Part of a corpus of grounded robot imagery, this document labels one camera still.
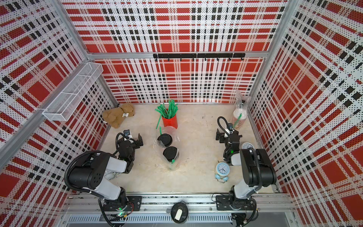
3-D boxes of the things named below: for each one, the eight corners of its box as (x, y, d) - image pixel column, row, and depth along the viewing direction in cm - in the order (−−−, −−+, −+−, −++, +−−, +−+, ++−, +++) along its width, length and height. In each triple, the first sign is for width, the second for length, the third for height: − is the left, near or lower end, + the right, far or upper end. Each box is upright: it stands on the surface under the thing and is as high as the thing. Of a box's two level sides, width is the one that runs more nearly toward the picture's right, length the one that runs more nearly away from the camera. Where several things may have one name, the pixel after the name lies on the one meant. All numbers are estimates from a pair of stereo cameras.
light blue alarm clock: (213, 180, 83) (215, 178, 80) (216, 163, 90) (217, 160, 86) (227, 184, 82) (228, 181, 78) (228, 166, 89) (230, 163, 85)
